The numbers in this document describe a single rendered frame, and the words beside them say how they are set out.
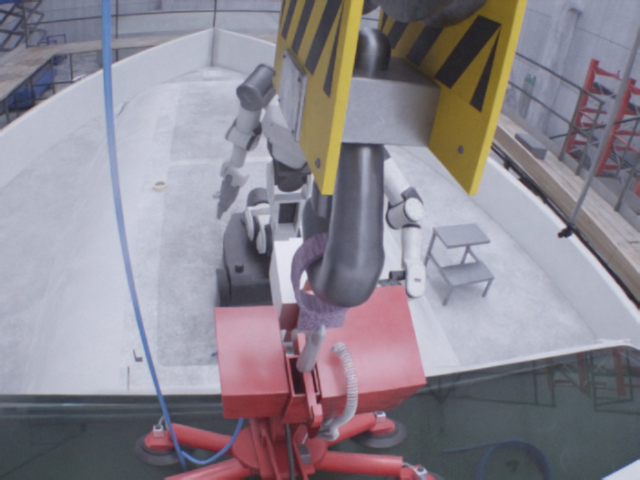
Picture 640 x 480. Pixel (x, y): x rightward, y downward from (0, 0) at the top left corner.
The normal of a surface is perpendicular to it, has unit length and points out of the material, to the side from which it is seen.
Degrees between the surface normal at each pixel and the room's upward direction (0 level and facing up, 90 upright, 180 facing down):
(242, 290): 90
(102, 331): 10
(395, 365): 20
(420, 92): 90
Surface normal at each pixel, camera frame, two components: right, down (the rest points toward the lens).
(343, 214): -0.58, 0.13
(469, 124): -0.96, 0.04
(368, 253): 0.40, 0.02
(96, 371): -0.04, -0.78
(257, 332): 0.18, -0.59
